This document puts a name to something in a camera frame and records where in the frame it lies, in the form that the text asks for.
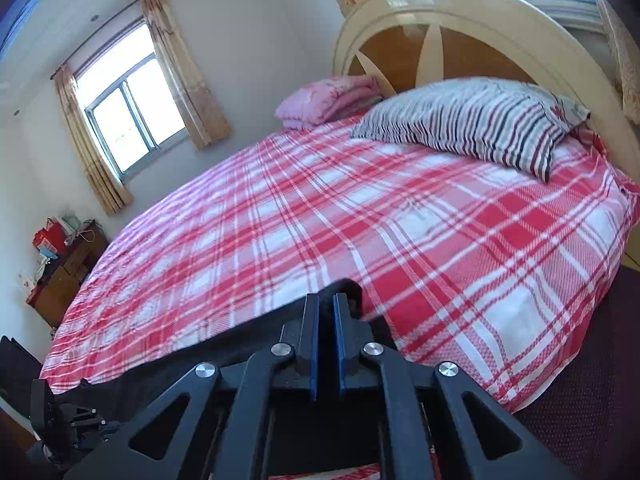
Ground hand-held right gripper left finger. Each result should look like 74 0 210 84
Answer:
62 294 321 480

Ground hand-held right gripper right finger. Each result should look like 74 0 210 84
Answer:
332 292 581 480

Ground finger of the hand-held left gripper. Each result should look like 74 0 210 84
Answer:
65 404 124 442

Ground black pants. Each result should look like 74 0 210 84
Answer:
55 280 401 480

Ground red plaid bed sheet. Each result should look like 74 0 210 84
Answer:
39 115 632 415

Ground brown wooden cabinet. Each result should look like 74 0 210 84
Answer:
26 220 109 329

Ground red paper bag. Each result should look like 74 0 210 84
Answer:
32 217 69 257

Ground folded pink blanket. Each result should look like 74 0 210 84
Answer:
275 75 385 131

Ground striped pillow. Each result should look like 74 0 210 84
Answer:
350 77 592 183

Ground beige floral curtain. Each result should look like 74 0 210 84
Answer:
140 0 232 152
54 65 134 217

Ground sliding glass window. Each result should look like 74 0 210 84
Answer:
74 21 189 177

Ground cream wooden bed headboard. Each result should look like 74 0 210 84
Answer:
332 0 640 263

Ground curtain rod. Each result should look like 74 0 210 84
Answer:
49 0 167 81

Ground pale patterned curtain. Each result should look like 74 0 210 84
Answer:
590 0 640 125

